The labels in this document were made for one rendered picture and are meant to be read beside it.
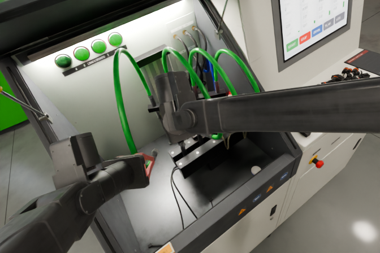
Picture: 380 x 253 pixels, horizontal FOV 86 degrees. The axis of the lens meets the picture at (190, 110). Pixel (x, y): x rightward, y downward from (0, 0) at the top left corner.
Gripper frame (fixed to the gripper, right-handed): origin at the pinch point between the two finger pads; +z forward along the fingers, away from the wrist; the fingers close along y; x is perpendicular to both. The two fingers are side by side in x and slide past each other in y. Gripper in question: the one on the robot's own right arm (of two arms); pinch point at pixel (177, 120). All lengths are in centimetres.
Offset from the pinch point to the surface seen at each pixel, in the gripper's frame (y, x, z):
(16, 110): 82, 192, 214
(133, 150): -2.8, 11.3, -14.5
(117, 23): 36.1, 7.7, 5.9
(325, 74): -4, -73, 32
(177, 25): 35.0, -12.6, 18.8
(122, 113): 5.4, 10.5, -15.7
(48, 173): -7, 146, 164
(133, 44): 31.7, 6.1, 15.3
